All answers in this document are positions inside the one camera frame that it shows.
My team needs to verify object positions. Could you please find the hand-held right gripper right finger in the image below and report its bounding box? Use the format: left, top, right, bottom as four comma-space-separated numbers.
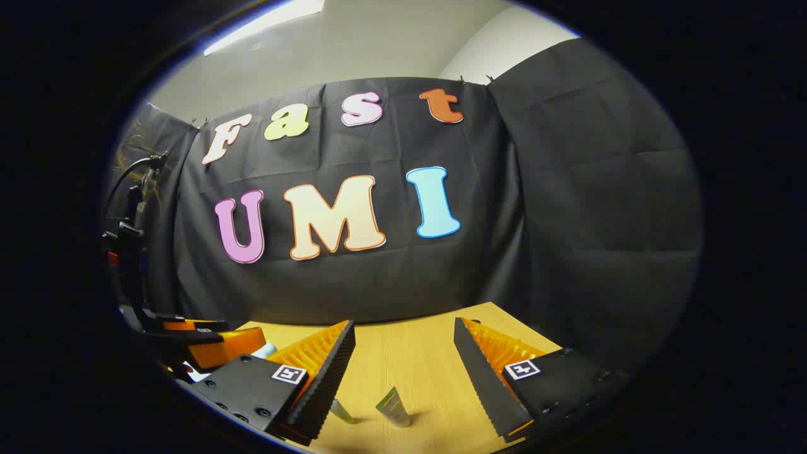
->
453, 317, 631, 441

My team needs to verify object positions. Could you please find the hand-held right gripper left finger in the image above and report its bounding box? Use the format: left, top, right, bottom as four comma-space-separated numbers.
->
189, 320, 357, 447

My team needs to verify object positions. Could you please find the small green cream tube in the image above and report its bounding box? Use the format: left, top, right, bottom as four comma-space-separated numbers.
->
328, 399, 357, 425

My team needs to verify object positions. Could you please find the light blue suitcase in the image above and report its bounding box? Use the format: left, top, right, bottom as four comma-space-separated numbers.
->
183, 342, 278, 383

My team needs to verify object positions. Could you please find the large white green tube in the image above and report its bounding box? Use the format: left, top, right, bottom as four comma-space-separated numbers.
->
376, 387, 414, 429

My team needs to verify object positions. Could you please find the black backdrop cloth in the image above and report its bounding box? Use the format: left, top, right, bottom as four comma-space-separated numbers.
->
104, 38, 704, 379

